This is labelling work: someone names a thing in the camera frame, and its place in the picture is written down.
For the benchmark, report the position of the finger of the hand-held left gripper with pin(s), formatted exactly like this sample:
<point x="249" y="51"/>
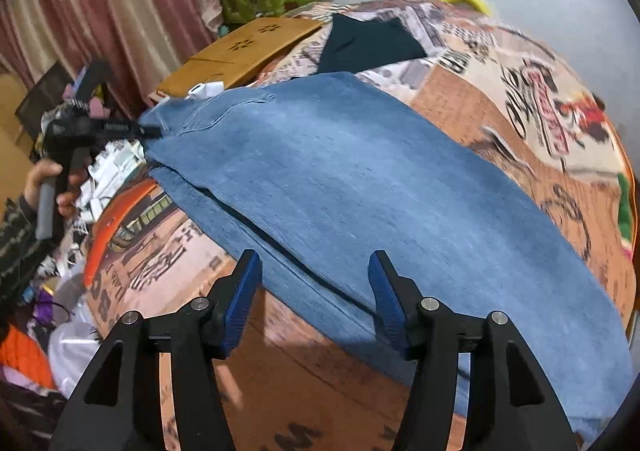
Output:
<point x="130" y="129"/>

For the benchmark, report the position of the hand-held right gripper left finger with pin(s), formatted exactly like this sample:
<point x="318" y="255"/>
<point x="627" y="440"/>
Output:
<point x="245" y="291"/>

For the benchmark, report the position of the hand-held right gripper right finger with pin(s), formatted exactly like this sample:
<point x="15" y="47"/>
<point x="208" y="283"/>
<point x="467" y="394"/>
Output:
<point x="382" y="291"/>

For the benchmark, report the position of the blue denim pants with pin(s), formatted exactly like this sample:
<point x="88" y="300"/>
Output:
<point x="325" y="171"/>

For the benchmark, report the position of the person's left hand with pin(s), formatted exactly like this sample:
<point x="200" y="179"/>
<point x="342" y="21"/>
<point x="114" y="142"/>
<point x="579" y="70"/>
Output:
<point x="70" y="191"/>

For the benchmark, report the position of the dark chair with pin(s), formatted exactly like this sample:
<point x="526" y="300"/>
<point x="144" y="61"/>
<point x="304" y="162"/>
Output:
<point x="45" y="91"/>

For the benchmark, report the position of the white charger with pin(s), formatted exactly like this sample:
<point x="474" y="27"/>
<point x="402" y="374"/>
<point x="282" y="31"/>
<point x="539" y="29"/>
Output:
<point x="205" y="90"/>

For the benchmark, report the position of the wooden lap desk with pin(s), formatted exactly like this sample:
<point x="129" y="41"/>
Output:
<point x="240" y="51"/>

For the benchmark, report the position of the white plastic bag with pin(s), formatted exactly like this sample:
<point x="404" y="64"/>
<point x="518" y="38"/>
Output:
<point x="75" y="356"/>

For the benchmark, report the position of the printed blanket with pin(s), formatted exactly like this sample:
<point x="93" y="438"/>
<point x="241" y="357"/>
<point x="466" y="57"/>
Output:
<point x="500" y="96"/>

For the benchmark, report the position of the orange cloth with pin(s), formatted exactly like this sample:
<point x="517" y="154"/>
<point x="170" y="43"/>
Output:
<point x="25" y="356"/>

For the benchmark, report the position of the dark cloth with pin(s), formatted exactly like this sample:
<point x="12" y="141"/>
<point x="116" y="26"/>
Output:
<point x="365" y="46"/>

